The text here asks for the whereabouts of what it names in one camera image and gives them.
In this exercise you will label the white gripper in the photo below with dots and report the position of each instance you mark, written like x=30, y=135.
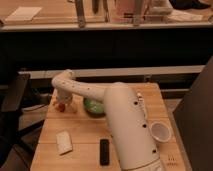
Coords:
x=65, y=98

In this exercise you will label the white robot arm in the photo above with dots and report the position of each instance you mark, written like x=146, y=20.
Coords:
x=135, y=147

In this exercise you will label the green ceramic bowl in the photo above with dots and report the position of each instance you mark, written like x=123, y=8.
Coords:
x=94, y=108

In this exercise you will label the white sponge block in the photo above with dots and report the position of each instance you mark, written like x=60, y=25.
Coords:
x=64, y=143

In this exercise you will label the black remote control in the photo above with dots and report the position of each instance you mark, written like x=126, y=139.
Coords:
x=104, y=156

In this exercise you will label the black chair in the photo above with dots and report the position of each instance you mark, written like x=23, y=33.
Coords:
x=18, y=96

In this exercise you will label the white plastic cup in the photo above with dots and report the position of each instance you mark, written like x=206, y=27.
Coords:
x=160, y=132

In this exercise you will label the white paper sheet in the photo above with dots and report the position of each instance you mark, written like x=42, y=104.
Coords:
x=23, y=14

